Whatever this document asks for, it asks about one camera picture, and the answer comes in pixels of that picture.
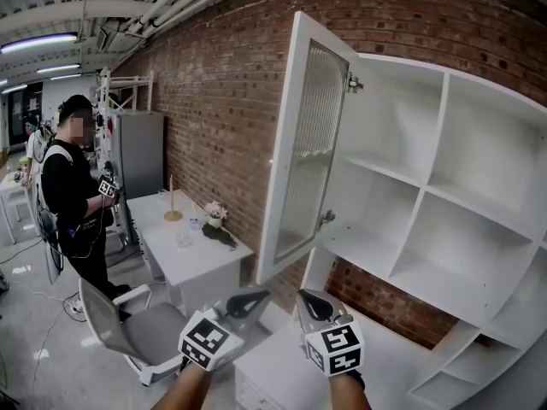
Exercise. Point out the gold stand with rod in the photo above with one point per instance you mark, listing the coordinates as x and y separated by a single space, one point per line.
173 216

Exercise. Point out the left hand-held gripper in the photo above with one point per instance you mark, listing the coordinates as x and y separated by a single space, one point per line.
209 340

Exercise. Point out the white glass cabinet door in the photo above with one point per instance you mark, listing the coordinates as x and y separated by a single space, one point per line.
295 101

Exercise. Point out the small white table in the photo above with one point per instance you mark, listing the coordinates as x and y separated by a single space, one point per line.
201 259

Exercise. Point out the long ceiling light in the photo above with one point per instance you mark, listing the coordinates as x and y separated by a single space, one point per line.
13 88
57 68
38 42

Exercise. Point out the white ceiling pipes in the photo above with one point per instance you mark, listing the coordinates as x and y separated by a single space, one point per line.
179 2

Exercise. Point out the person's left forearm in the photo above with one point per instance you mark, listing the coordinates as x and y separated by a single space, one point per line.
184 391

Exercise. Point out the clear water bottle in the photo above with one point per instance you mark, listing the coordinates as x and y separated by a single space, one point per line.
194 220

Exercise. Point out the clear glass cup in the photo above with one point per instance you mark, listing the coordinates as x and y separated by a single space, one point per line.
185 239

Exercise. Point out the pink flowers in pot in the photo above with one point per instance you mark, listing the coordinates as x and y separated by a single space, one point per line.
215 212

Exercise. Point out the person's right forearm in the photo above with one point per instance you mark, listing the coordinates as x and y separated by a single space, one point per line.
348 395

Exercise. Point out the gray office chair white frame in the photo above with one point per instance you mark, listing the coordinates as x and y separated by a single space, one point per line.
154 335

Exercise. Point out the black cloth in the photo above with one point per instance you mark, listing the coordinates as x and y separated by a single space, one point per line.
218 237

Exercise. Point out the white metal rack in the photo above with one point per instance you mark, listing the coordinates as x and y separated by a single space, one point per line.
128 81

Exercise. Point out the white shelf cabinet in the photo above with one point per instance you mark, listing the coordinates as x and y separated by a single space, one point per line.
278 357

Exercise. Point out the white power strip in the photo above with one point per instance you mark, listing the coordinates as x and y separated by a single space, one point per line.
73 306

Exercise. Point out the gray metal cabinet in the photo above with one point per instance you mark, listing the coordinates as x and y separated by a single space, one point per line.
141 156

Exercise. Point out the white side table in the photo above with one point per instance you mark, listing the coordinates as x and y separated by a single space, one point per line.
13 190

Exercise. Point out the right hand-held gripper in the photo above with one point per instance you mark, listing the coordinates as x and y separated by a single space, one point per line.
337 348

